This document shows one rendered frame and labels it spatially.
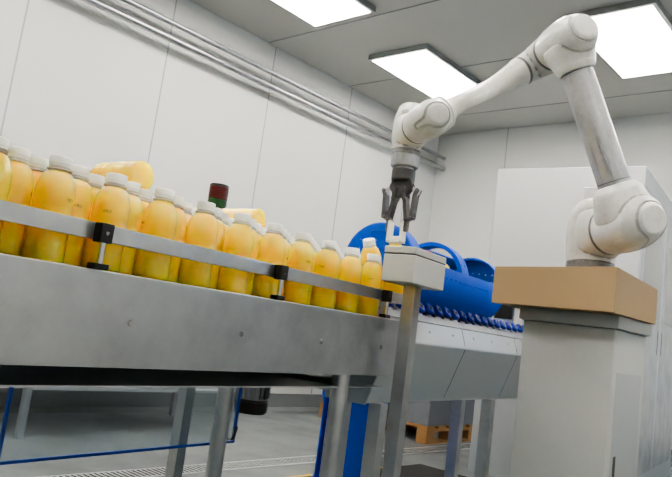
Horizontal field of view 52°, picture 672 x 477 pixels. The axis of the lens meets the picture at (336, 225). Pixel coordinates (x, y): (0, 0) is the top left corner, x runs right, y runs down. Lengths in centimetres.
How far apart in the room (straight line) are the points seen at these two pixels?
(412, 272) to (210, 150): 438
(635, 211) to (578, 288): 28
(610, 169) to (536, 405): 77
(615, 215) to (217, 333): 128
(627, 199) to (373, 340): 87
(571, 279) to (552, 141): 596
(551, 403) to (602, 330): 28
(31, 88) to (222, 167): 176
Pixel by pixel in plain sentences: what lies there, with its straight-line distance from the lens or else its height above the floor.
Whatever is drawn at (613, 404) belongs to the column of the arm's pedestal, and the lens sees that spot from 227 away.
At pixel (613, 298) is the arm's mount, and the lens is 215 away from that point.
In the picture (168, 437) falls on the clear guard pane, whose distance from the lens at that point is 212.
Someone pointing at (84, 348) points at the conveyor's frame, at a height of 76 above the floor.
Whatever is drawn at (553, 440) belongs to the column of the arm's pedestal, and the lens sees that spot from 231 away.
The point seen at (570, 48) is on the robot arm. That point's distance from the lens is 230.
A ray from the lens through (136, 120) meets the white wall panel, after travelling 572.
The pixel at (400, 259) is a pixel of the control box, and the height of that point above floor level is 106.
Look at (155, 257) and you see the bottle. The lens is 137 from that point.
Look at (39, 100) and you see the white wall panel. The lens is 536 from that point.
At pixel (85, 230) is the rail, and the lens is 125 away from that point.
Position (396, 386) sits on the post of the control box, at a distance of 199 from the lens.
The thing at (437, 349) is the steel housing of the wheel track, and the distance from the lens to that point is 254.
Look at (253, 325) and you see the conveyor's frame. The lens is 153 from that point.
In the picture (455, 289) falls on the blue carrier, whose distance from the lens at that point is 264.
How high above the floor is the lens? 86
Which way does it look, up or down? 8 degrees up
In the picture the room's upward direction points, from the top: 8 degrees clockwise
